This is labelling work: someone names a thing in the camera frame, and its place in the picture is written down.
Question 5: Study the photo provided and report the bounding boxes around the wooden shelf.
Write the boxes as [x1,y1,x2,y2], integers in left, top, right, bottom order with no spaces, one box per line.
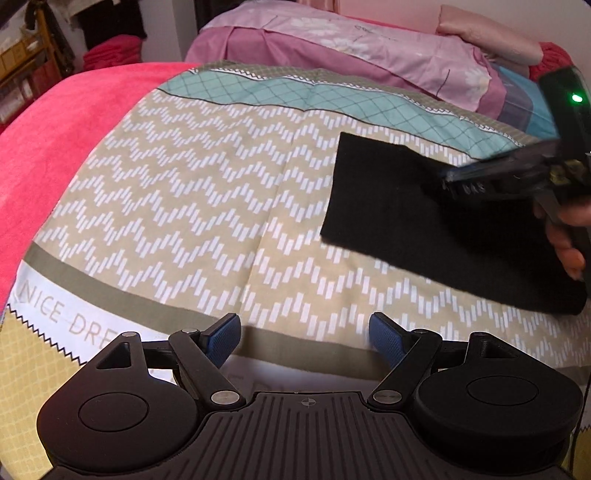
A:
[0,9,75,126]

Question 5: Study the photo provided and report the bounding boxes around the grey teal striped blanket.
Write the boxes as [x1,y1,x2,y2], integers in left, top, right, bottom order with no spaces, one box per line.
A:
[480,58,561,148]

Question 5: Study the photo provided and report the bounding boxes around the pink curtain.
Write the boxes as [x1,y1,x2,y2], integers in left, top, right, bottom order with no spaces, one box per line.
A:
[295,0,343,14]

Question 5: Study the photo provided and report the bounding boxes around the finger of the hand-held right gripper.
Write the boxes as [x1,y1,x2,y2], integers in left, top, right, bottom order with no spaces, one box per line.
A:
[438,152,520,182]
[441,178,514,202]

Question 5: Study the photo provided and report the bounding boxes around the pink floral pillow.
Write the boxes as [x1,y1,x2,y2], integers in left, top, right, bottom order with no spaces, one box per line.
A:
[185,0,504,121]

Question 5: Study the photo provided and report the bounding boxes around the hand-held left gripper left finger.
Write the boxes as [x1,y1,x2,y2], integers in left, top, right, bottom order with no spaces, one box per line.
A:
[95,313,245,412]

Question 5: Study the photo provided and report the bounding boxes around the stack of red cloths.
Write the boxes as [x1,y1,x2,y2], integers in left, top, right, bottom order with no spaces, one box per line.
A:
[83,38,145,71]

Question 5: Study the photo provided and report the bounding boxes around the pink-red fleece blanket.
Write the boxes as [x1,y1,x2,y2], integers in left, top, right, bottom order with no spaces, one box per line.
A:
[0,62,202,305]

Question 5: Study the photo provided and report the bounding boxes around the dark hanging clothes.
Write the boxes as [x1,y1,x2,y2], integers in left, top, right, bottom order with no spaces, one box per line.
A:
[69,0,147,42]

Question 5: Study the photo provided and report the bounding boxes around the person's right hand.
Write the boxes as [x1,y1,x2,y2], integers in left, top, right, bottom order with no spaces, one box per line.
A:
[533,204,591,281]

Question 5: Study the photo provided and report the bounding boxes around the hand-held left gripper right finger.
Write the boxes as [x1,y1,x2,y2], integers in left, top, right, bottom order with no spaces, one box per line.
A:
[368,311,518,411]

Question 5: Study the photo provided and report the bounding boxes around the black pants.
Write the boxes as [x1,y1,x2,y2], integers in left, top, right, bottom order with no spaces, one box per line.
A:
[320,131,588,317]

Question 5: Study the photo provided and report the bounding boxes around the black cable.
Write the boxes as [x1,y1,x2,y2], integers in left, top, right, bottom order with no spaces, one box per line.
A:
[571,369,591,468]

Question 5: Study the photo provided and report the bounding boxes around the red knitted cloth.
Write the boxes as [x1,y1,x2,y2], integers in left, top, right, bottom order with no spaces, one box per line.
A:
[529,41,573,84]

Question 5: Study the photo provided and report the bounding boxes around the patterned beige teal bedsheet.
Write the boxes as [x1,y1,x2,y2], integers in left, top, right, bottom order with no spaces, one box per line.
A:
[0,60,591,462]

